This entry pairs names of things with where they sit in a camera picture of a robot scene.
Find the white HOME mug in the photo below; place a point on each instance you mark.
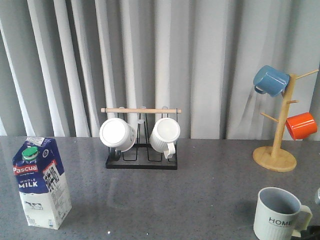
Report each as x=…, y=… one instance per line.
x=279, y=215

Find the wooden mug tree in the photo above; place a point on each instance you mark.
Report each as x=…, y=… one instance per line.
x=273, y=157

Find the orange mug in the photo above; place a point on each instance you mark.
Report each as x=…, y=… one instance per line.
x=301, y=126

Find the blue mug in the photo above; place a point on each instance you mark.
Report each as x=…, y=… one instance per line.
x=269, y=80

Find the ribbed white hanging mug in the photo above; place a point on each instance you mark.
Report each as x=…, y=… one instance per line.
x=164, y=135

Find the blue white milk carton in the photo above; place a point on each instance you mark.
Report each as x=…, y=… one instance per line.
x=42, y=183

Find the black wire mug rack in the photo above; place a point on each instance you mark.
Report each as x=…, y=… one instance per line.
x=141, y=155

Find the smooth white hanging mug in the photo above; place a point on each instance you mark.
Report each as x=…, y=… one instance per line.
x=118, y=134

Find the grey pleated curtain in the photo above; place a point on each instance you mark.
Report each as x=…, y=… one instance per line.
x=61, y=61

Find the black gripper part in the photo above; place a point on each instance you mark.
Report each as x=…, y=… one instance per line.
x=313, y=231

